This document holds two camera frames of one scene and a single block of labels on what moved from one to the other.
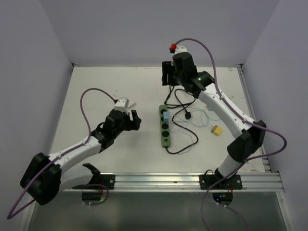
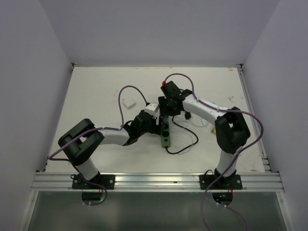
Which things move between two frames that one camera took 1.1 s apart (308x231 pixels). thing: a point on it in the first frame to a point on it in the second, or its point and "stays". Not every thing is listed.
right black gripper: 167,69 to 164,110
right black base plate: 233,182 stays
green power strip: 164,126 stays
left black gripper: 132,125 to 157,129
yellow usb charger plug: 216,130 stays
